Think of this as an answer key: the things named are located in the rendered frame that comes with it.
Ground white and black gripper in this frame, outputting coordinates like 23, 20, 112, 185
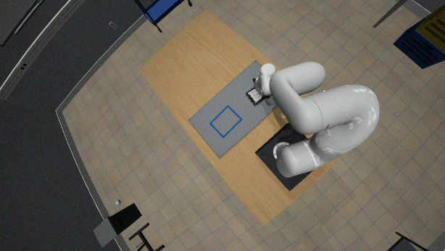
253, 78, 270, 99

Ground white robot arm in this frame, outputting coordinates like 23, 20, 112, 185
257, 62, 380, 178

